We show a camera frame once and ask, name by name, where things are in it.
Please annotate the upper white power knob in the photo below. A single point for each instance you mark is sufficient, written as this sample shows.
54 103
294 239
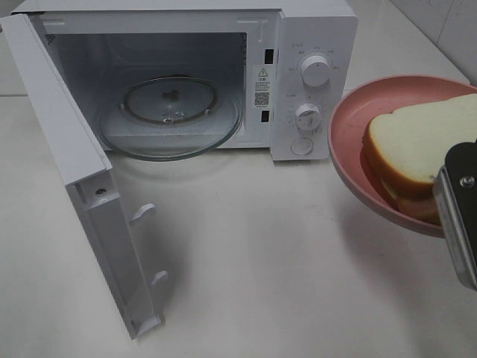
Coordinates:
315 70

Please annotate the white microwave door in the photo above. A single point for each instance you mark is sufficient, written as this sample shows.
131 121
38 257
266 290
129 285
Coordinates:
86 173

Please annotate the white bread sandwich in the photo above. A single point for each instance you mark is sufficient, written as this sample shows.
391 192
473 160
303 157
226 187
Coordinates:
407 147

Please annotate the white timer knob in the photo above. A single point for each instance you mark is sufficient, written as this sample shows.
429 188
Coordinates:
308 117

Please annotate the white microwave oven body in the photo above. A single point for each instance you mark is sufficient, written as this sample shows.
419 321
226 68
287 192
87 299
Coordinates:
101 47

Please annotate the pink plate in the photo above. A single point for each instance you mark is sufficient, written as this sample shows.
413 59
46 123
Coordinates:
348 124

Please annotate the glass microwave turntable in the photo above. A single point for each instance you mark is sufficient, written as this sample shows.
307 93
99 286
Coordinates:
171 118

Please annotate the white warning label sticker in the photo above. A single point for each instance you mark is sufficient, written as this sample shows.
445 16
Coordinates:
262 86

